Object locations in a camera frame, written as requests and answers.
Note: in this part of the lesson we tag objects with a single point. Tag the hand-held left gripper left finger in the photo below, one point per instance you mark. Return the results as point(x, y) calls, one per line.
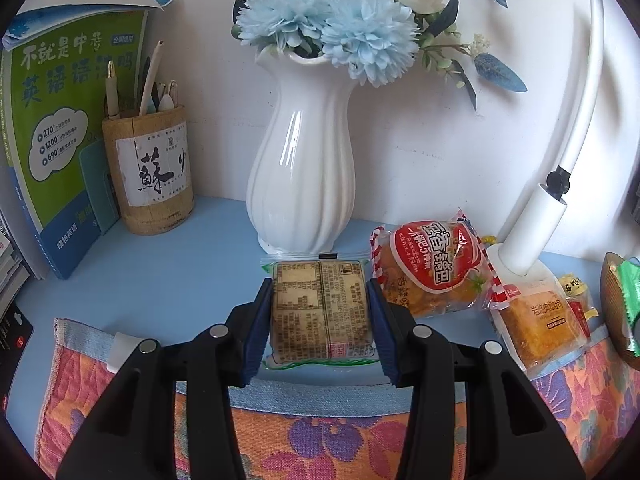
point(257, 332)

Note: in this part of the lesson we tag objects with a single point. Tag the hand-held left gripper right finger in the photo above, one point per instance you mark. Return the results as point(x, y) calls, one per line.
point(385, 332)

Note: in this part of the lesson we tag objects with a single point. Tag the small green-edged snack packet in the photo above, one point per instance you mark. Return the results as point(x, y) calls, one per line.
point(320, 310)

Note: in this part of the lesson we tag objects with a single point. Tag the red snack packet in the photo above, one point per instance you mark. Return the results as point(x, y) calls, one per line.
point(430, 265)

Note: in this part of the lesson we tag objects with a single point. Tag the floral woven mat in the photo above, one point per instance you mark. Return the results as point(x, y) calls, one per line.
point(325, 440)

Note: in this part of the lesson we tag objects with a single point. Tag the toast bread packet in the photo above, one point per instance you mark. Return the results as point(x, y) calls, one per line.
point(540, 325)

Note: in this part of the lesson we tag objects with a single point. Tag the bamboo pen holder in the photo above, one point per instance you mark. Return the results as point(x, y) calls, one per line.
point(150, 220)

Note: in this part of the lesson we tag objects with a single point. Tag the white desk lamp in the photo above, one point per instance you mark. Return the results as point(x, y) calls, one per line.
point(525, 240)

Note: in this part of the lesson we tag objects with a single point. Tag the white ribbed vase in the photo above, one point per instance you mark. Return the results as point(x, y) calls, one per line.
point(300, 170)

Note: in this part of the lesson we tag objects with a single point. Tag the yellow snack packet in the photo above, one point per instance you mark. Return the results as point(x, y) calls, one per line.
point(575, 291)

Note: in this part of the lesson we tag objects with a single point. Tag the brown woven bowl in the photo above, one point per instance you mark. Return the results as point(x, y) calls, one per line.
point(612, 300)

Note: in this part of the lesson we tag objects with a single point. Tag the black notebook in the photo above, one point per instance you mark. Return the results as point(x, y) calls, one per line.
point(12, 355)

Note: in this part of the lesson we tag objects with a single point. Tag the green snack packet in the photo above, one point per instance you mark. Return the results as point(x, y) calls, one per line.
point(629, 285)

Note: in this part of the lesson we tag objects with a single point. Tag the stack of books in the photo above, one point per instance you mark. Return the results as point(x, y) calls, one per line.
point(10, 260)

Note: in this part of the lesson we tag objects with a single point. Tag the white pen gold tip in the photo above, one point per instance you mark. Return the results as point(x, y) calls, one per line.
point(111, 95)

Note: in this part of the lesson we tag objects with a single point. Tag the green book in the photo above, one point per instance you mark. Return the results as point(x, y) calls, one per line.
point(60, 110)

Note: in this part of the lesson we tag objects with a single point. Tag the blue artificial flower bouquet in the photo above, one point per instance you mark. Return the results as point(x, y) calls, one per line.
point(370, 35)

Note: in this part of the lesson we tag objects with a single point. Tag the white blue paper cover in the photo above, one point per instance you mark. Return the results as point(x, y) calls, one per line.
point(75, 5)

